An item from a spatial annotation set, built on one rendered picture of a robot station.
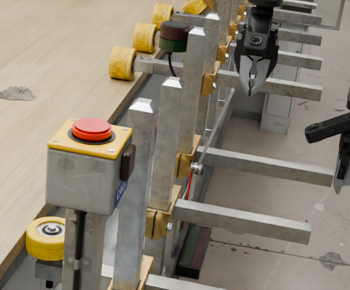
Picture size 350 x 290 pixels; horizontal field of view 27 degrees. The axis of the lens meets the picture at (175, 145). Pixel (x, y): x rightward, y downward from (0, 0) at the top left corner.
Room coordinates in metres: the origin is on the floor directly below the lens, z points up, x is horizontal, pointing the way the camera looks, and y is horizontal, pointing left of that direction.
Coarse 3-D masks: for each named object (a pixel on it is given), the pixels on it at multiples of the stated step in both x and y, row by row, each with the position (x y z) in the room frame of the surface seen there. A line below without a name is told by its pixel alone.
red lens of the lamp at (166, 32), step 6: (162, 30) 1.40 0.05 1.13; (168, 30) 1.39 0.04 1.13; (174, 30) 1.39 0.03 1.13; (180, 30) 1.39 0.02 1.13; (186, 30) 1.40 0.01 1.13; (162, 36) 1.40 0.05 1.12; (168, 36) 1.39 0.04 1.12; (174, 36) 1.39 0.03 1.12; (180, 36) 1.39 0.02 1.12; (186, 36) 1.40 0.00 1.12
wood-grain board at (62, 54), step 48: (0, 0) 2.34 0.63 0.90; (48, 0) 2.41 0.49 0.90; (96, 0) 2.49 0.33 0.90; (144, 0) 2.58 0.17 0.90; (0, 48) 1.84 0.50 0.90; (48, 48) 1.89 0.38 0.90; (96, 48) 1.94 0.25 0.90; (48, 96) 1.54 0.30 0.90; (96, 96) 1.58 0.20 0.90; (0, 144) 1.26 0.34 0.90; (0, 192) 1.08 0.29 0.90; (0, 240) 0.93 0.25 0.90
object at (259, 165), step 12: (204, 156) 1.43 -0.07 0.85; (216, 156) 1.42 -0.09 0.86; (228, 156) 1.42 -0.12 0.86; (240, 156) 1.43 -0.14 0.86; (252, 156) 1.44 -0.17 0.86; (228, 168) 1.42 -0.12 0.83; (240, 168) 1.42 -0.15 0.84; (252, 168) 1.41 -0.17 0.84; (264, 168) 1.41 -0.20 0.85; (276, 168) 1.41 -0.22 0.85; (288, 168) 1.40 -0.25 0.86; (300, 168) 1.41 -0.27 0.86; (312, 168) 1.41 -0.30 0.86; (324, 168) 1.42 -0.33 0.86; (300, 180) 1.40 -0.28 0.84; (312, 180) 1.40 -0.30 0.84; (324, 180) 1.39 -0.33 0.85
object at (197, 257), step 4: (204, 228) 1.37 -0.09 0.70; (208, 228) 1.37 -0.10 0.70; (204, 232) 1.36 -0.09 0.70; (208, 232) 1.36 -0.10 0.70; (200, 236) 1.34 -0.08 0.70; (204, 236) 1.34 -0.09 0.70; (200, 240) 1.32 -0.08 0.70; (204, 240) 1.33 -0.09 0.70; (200, 244) 1.31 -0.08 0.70; (204, 244) 1.31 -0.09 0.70; (196, 248) 1.29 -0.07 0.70; (200, 248) 1.29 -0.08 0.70; (204, 248) 1.29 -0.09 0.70; (196, 252) 1.27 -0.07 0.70; (200, 252) 1.28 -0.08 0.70; (196, 256) 1.26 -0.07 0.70; (200, 256) 1.26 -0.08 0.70; (192, 260) 1.24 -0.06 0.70; (196, 260) 1.24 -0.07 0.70; (200, 260) 1.25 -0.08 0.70; (192, 264) 1.23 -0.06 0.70; (196, 264) 1.23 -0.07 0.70
